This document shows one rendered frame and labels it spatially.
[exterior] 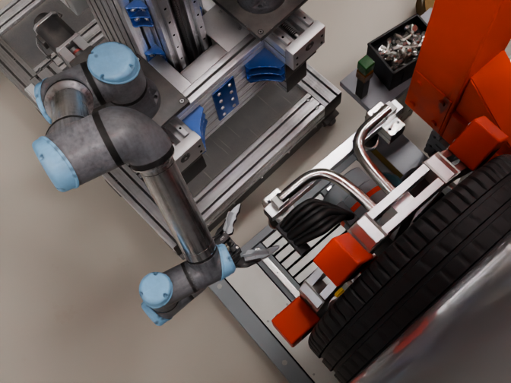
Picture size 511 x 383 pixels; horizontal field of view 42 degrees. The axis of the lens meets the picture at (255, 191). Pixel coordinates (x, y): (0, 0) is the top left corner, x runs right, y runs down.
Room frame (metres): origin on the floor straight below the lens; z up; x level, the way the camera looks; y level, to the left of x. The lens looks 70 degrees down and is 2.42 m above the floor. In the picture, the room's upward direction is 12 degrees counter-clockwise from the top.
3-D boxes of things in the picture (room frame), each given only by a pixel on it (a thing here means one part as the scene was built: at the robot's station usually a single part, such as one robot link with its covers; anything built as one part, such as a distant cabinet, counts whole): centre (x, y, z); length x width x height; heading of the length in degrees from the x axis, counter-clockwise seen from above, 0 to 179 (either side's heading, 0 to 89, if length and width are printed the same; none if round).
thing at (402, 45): (1.08, -0.57, 0.51); 0.20 x 0.14 x 0.13; 111
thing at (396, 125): (0.66, -0.35, 0.93); 0.09 x 0.05 x 0.05; 29
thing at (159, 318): (0.35, 0.27, 0.85); 0.11 x 0.08 x 0.09; 119
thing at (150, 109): (0.93, 0.28, 0.87); 0.15 x 0.15 x 0.10
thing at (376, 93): (1.09, -0.58, 0.44); 0.43 x 0.17 x 0.03; 119
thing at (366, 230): (0.40, -0.30, 0.85); 0.54 x 0.07 x 0.54; 119
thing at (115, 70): (0.93, 0.29, 0.98); 0.13 x 0.12 x 0.14; 105
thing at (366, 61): (0.99, -0.41, 0.64); 0.04 x 0.04 x 0.04; 29
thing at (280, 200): (0.46, -0.15, 1.03); 0.19 x 0.18 x 0.11; 29
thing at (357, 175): (0.46, -0.27, 0.85); 0.21 x 0.14 x 0.14; 29
